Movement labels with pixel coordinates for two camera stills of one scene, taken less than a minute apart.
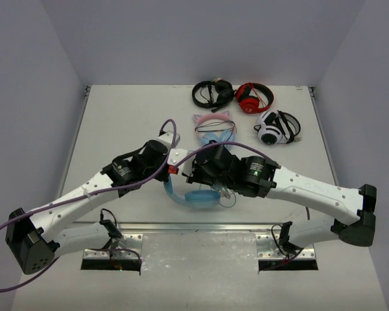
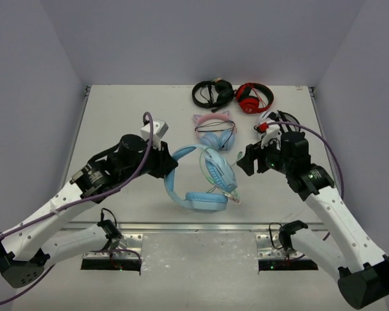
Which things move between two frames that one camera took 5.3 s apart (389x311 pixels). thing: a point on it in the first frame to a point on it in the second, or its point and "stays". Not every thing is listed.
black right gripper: x=196 y=177 to x=253 y=151
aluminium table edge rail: x=191 y=227 stays
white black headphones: x=277 y=127 stays
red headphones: x=249 y=103 stays
